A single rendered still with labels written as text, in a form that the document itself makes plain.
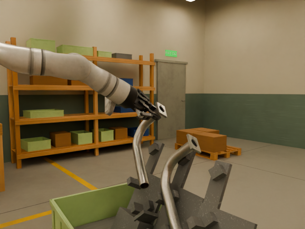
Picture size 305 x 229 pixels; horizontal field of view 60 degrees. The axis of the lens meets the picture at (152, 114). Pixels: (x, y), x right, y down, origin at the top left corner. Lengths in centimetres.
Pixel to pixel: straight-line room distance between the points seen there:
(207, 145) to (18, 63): 479
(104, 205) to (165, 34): 667
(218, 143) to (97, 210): 440
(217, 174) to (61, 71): 49
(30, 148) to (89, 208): 417
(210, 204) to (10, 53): 62
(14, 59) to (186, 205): 59
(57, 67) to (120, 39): 585
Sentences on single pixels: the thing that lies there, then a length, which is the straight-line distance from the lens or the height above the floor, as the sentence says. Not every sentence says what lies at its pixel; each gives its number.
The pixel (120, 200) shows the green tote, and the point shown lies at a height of 90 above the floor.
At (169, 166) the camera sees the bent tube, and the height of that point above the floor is 109.
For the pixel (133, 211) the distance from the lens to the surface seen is 88.
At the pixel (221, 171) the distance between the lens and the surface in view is 70.
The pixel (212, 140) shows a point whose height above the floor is 38.
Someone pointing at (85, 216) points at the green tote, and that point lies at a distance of 105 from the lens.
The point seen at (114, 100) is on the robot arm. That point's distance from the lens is 82.
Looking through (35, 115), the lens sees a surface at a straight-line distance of 510.
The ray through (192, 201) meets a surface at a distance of 79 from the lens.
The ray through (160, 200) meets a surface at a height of 101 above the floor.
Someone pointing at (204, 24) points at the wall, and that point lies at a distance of 871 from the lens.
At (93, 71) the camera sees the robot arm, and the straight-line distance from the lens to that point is 82.
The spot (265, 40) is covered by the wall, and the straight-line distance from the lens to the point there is 746.
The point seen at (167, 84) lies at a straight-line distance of 730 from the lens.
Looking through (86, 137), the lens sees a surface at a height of 38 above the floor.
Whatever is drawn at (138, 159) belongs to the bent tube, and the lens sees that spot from 88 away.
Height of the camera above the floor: 132
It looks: 5 degrees down
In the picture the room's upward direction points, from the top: straight up
